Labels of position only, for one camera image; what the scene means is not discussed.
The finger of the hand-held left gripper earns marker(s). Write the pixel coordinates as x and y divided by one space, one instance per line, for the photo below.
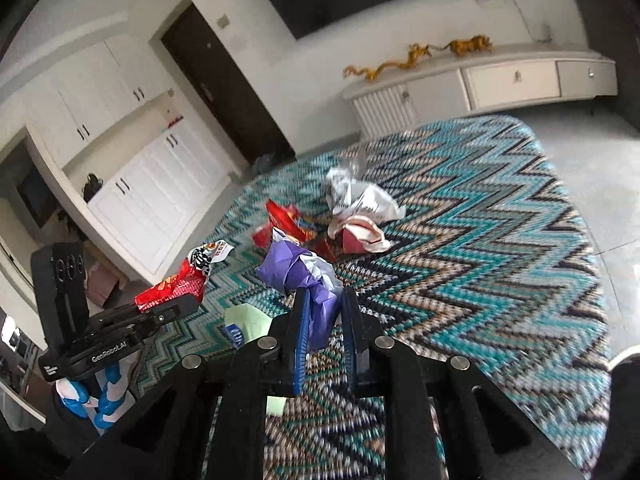
170 305
150 324

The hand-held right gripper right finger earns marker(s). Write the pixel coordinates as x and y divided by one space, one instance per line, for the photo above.
352 340

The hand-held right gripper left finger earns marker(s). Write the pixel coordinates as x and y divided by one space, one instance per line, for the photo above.
301 340

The red snack packet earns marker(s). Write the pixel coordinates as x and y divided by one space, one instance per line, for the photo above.
185 280

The light green packet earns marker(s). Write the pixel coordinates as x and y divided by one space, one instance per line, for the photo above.
250 321

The purple wrapper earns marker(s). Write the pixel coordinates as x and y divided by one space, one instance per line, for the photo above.
285 265

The pink and white wrapper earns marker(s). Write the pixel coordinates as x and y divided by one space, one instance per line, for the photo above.
360 239

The red wrapper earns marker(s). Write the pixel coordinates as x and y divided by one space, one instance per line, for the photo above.
282 220

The white plastic bag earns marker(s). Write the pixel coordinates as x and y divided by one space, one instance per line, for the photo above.
360 195

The pink box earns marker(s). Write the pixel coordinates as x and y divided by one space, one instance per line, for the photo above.
102 285

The blue white striped object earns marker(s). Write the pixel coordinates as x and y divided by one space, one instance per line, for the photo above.
107 400

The black bag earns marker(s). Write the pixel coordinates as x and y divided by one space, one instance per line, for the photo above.
92 187

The white lower cabinet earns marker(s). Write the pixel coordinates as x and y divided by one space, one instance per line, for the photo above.
160 180

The zigzag patterned tablecloth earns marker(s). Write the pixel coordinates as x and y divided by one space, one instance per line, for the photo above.
475 260

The small red items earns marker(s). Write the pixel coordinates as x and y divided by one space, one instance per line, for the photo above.
175 121

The dark brown door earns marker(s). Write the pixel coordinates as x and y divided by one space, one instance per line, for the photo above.
220 75

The gold dragon figurine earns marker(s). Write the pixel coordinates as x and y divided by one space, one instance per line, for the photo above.
385 67

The white television cabinet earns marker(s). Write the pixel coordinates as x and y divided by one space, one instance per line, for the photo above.
510 80

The gold tiger figurine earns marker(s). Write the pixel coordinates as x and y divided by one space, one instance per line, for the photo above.
467 45

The white upper wall cabinet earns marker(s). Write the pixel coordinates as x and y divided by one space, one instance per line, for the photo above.
90 90

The wall switch panel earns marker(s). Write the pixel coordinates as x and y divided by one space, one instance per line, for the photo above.
224 21

